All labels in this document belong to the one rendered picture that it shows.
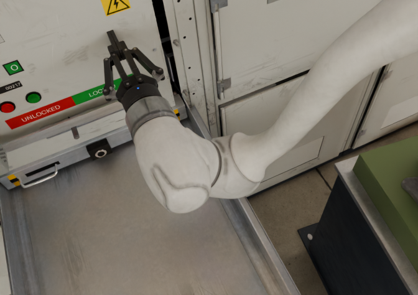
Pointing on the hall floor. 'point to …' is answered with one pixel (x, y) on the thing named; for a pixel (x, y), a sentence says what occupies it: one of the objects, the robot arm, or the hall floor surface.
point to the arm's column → (351, 251)
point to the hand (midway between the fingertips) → (116, 45)
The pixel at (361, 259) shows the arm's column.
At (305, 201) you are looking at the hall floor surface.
